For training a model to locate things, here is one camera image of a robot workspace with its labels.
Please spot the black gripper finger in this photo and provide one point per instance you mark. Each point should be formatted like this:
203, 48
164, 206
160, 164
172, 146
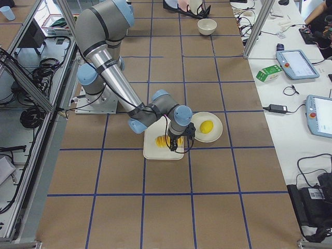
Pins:
175, 144
171, 144

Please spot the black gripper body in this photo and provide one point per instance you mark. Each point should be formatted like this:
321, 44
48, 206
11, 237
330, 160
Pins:
173, 142

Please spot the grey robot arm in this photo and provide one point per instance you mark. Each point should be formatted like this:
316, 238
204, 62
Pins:
99, 30

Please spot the cream round plate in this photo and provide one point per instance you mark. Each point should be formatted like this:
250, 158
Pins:
215, 134

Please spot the pink plate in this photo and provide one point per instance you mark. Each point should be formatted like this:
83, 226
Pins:
183, 5

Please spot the cream plate in rack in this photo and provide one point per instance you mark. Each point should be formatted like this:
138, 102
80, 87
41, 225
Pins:
195, 6

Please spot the white rectangular tray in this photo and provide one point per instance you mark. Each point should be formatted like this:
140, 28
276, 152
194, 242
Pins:
154, 152

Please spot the yellow lemon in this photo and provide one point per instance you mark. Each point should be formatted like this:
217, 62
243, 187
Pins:
206, 126

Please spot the black power adapter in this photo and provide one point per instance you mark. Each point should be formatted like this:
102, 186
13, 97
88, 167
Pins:
278, 109

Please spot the green white carton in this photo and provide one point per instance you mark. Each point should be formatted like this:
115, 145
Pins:
268, 73

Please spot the cream bowl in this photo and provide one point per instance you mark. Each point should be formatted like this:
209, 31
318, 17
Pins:
206, 26

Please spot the black dish rack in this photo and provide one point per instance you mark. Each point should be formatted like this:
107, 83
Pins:
172, 5

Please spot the blue teach pendant far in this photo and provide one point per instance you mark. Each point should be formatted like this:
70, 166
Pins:
296, 65

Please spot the blue teach pendant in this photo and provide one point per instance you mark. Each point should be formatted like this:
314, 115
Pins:
318, 114
296, 65

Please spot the blue teach pendant near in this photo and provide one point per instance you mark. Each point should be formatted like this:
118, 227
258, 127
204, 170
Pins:
318, 114

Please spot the black device on desk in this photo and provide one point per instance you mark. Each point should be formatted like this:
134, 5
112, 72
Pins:
312, 206

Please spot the light blue cup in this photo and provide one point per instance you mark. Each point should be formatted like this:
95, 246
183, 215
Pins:
8, 13

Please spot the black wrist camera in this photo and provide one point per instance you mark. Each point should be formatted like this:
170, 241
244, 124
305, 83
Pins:
191, 130

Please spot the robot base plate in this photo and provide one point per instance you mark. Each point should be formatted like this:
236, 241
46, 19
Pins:
100, 104

